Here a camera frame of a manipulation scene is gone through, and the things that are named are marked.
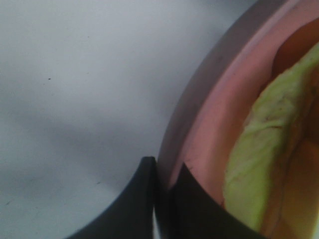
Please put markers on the toast sandwich with lettuce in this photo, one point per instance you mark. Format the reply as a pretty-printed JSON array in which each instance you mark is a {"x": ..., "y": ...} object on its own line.
[{"x": 271, "y": 180}]

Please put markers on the pink round plate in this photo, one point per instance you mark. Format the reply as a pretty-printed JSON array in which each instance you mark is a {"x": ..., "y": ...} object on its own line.
[{"x": 212, "y": 110}]

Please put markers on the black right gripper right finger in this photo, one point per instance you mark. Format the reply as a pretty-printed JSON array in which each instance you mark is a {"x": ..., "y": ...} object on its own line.
[{"x": 197, "y": 216}]

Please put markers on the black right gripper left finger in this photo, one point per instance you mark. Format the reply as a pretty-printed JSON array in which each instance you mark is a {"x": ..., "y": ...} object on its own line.
[{"x": 130, "y": 216}]

